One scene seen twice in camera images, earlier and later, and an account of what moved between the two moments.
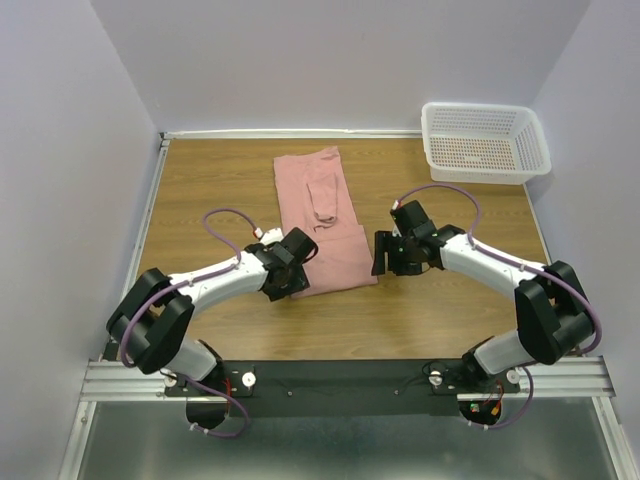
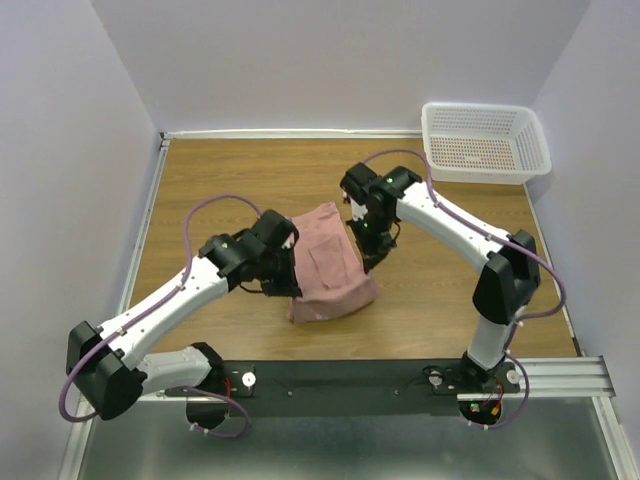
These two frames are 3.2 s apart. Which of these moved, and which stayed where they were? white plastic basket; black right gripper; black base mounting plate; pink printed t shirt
Moved: black right gripper; pink printed t shirt
Stayed: white plastic basket; black base mounting plate
